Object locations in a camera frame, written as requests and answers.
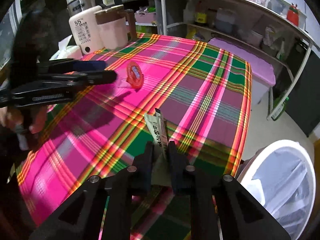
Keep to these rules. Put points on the green plastic bottle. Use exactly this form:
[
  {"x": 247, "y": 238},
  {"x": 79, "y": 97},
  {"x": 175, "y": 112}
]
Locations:
[{"x": 279, "y": 106}]

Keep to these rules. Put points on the pink green plaid tablecloth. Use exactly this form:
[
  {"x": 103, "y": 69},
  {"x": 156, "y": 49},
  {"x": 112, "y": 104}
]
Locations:
[{"x": 200, "y": 105}]

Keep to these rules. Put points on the person's left hand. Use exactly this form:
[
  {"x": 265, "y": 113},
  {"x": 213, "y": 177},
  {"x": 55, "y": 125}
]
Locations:
[{"x": 37, "y": 122}]

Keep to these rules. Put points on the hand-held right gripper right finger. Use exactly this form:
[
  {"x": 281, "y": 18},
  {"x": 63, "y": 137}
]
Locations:
[{"x": 175, "y": 162}]

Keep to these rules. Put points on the clear plastic bottle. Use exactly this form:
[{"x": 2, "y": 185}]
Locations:
[{"x": 135, "y": 75}]

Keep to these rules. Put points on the white plastic jug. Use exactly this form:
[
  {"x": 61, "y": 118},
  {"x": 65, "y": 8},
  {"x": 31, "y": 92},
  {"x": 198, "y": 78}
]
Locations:
[{"x": 190, "y": 12}]

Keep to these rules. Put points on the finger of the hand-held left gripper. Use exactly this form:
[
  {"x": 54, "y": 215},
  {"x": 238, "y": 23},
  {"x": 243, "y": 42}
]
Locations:
[
  {"x": 105, "y": 77},
  {"x": 90, "y": 65}
]

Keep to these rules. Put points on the pink jug brown lid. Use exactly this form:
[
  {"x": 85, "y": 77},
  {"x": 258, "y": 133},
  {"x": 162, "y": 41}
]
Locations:
[{"x": 112, "y": 30}]

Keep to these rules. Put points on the clear plastic bin liner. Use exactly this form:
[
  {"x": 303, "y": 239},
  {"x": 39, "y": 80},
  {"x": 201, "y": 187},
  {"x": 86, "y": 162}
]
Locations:
[{"x": 282, "y": 187}]

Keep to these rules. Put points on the pink lidded storage box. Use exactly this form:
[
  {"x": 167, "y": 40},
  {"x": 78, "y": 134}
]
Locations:
[{"x": 250, "y": 60}]

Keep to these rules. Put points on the white round trash bin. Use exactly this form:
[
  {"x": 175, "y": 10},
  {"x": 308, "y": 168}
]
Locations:
[{"x": 275, "y": 145}]

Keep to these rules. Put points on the large dark liquid jug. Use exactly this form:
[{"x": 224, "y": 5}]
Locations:
[{"x": 225, "y": 20}]

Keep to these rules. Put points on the beige printed sachet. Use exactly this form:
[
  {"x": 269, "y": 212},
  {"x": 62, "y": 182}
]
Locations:
[{"x": 156, "y": 130}]

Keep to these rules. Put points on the clear plastic food tub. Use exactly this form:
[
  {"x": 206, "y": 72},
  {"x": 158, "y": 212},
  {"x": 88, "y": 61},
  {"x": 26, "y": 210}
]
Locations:
[{"x": 252, "y": 38}]

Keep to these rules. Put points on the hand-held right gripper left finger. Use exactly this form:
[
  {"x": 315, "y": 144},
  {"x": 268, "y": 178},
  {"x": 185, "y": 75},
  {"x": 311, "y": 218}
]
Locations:
[{"x": 147, "y": 160}]

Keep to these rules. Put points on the bottle with yellow label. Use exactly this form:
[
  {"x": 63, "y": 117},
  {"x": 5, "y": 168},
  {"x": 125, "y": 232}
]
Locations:
[{"x": 200, "y": 16}]

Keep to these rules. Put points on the white tissue pack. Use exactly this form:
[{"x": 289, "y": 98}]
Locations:
[{"x": 70, "y": 51}]

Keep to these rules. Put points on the clear lidded plastic container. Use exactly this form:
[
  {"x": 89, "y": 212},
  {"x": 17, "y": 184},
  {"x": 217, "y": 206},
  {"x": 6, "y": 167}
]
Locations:
[{"x": 276, "y": 6}]

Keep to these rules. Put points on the crumpled shelf plastic bags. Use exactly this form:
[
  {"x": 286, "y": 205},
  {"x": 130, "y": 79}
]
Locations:
[{"x": 271, "y": 37}]

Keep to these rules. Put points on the red thermos bottle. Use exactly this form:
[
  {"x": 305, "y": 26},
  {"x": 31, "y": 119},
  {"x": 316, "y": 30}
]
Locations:
[{"x": 293, "y": 13}]

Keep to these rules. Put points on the white insulated water dispenser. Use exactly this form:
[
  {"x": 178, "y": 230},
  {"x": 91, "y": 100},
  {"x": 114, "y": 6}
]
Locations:
[{"x": 85, "y": 30}]

